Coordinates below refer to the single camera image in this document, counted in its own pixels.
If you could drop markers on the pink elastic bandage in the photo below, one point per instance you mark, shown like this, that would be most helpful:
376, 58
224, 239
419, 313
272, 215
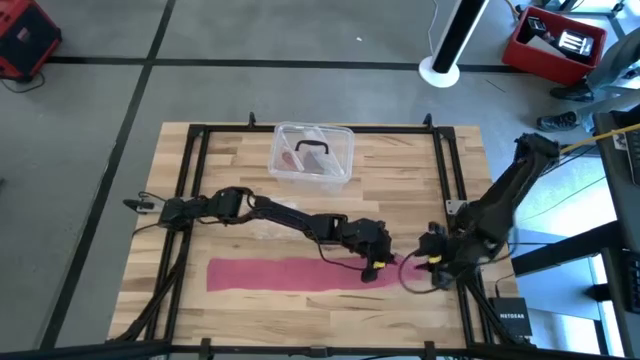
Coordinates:
280, 274

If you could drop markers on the white black floor pole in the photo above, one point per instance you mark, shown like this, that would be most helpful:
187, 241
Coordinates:
457, 35

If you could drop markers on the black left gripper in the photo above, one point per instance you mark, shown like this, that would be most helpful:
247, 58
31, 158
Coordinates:
362, 235

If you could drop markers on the black desk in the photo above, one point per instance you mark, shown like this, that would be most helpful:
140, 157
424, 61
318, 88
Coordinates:
630, 210

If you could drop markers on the bagged red bandage roll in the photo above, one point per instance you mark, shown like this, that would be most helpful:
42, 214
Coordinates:
289, 160

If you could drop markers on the small black device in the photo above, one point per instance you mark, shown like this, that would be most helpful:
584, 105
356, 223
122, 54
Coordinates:
536, 24

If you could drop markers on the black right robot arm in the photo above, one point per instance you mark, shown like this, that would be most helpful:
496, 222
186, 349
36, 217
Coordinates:
505, 192

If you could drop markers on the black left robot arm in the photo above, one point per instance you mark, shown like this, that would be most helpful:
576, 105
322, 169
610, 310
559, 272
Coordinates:
290, 215

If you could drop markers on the black aluminium table frame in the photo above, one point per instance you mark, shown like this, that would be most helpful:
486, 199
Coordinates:
225, 129

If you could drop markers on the black device with white stripes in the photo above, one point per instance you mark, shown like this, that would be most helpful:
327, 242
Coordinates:
575, 42

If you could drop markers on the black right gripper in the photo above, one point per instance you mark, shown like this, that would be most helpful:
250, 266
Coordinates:
452, 250

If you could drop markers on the person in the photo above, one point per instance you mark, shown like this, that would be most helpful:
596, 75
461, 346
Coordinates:
612, 65

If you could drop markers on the black Netgear network switch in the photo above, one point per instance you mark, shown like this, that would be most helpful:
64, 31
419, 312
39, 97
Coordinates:
510, 320

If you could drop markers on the bagged grey bandage roll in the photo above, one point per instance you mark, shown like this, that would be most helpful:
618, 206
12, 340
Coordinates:
316, 162

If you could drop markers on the red plastic crate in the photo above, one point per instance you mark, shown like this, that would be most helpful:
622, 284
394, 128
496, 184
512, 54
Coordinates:
540, 62

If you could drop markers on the red black equipment case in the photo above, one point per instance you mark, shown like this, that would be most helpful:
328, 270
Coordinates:
25, 45

